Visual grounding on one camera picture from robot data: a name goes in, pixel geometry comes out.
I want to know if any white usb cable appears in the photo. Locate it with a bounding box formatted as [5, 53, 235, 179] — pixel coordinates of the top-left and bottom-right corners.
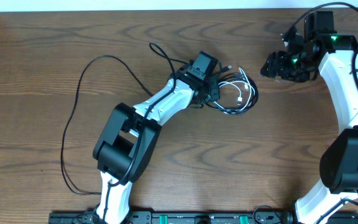
[218, 67, 256, 112]

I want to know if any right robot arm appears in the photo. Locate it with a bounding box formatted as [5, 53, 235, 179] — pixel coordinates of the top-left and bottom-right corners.
[260, 7, 358, 223]

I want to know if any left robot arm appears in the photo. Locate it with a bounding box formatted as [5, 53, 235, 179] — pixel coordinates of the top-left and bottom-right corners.
[93, 52, 221, 223]

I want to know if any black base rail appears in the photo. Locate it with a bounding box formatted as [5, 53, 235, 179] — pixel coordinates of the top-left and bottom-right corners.
[48, 210, 358, 224]

